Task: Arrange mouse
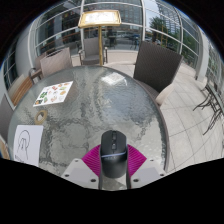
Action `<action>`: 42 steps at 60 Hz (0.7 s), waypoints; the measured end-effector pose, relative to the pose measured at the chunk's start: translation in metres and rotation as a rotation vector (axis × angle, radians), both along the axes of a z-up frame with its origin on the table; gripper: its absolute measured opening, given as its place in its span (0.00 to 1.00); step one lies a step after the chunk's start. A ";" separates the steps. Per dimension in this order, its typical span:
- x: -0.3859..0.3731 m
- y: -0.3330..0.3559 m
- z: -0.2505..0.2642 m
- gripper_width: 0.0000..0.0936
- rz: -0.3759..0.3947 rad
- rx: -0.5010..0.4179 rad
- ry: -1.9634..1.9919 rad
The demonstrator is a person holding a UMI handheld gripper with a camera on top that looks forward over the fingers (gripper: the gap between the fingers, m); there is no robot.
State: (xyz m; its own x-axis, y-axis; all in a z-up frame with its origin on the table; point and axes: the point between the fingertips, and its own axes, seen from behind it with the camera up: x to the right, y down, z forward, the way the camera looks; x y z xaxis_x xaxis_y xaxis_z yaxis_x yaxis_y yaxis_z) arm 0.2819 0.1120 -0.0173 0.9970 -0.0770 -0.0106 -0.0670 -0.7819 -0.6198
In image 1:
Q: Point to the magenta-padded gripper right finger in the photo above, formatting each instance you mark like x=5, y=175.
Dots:
x=146, y=171

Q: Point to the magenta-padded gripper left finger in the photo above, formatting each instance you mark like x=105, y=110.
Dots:
x=81, y=171

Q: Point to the black computer mouse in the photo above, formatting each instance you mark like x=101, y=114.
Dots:
x=114, y=153

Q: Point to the wooden slat bench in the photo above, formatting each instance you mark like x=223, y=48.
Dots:
x=3, y=149
x=20, y=88

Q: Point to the colourful picture menu card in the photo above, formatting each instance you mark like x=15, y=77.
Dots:
x=53, y=93

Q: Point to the green metal folding furniture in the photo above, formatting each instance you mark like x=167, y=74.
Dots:
x=213, y=100

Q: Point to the gold-framed menu stand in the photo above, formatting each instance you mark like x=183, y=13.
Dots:
x=99, y=18

